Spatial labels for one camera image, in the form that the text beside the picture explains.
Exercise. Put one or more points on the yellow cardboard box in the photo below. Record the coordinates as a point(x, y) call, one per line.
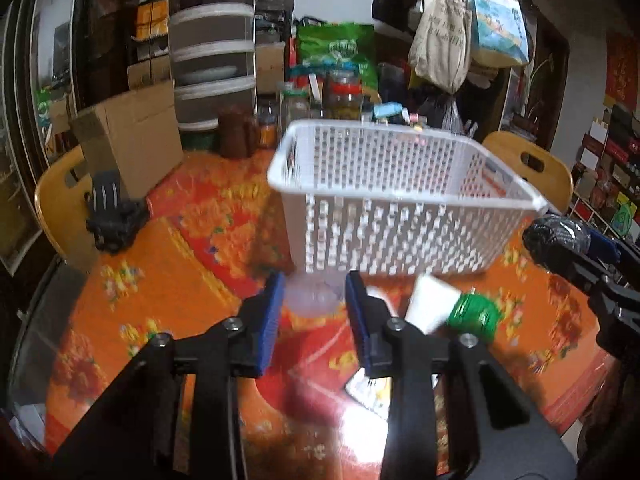
point(150, 20)

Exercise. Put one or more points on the red floral tablecloth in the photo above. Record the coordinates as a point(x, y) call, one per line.
point(165, 285)

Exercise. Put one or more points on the wooden chair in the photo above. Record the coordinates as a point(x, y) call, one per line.
point(60, 210)
point(535, 165)

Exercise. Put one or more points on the potted plant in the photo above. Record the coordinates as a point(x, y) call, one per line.
point(534, 92)

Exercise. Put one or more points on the brown ceramic jug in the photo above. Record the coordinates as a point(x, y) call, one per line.
point(235, 132)

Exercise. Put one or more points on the black plastic bag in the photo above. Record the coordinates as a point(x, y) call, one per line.
point(440, 107)

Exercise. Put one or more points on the glass jar red lid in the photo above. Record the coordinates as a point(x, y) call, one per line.
point(344, 96)

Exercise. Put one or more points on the red wall poster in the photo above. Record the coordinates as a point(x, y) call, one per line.
point(622, 70)

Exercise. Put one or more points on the teal packet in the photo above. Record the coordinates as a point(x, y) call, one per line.
point(387, 110)

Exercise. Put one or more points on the black sock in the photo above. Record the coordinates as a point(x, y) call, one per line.
point(555, 237)

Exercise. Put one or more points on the glass jar green lid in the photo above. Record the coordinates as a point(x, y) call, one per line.
point(295, 105)

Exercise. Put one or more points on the brown cardboard box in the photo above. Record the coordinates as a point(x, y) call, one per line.
point(130, 135)

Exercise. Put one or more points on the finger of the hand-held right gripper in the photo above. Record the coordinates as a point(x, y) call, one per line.
point(575, 270)
point(602, 245)

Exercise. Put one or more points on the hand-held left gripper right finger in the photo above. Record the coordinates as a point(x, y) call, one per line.
point(357, 325)

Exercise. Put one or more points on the green sock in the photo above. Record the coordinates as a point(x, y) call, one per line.
point(472, 317)

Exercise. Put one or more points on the blue printed paper bag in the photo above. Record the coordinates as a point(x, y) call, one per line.
point(500, 25)

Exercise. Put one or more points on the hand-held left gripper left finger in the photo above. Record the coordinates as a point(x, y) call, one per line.
point(267, 325)

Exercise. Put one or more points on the black gloves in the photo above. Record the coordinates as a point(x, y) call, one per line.
point(114, 212)

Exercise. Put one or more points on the glass jar orange contents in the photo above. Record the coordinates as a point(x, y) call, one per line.
point(267, 127)

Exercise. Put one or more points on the shelf of small boxes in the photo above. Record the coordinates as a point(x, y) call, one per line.
point(610, 175)

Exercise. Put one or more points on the person's right forearm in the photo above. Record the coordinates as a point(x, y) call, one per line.
point(607, 410)

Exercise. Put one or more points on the beige canvas tote bag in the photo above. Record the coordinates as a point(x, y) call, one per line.
point(442, 35)

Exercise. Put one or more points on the white plastic basket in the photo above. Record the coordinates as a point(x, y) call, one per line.
point(400, 200)

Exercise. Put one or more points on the green shopping bag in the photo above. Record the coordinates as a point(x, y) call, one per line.
point(337, 50)

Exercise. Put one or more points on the striped plastic drawer tower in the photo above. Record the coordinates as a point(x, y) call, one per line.
point(212, 45)

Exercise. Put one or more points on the small printed packet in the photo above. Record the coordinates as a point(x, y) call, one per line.
point(370, 390)

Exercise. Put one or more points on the clear plastic cup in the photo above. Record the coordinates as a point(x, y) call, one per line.
point(312, 295)

